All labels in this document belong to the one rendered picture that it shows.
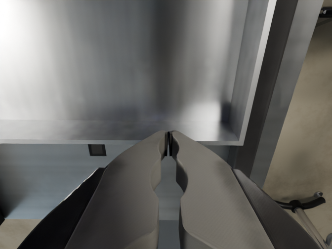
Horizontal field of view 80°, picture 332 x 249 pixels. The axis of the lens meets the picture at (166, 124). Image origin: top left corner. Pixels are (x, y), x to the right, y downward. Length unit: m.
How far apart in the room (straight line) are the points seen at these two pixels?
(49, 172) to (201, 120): 0.17
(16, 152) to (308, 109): 1.35
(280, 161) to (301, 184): 0.28
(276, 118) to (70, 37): 0.19
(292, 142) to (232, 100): 1.30
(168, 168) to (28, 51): 0.16
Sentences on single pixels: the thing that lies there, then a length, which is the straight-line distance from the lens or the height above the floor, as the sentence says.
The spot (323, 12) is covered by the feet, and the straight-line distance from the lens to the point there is 1.17.
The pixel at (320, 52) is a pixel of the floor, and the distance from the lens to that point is 1.30.
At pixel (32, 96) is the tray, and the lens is 0.21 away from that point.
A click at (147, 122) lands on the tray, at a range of 0.18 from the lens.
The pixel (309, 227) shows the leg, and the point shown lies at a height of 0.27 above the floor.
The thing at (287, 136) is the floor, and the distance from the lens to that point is 1.43.
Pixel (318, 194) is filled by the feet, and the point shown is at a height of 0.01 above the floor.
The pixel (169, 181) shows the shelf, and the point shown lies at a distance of 0.23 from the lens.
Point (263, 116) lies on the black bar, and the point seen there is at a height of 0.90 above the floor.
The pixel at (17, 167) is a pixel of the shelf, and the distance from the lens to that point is 0.27.
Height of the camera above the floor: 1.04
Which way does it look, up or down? 62 degrees down
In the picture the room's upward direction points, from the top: 179 degrees counter-clockwise
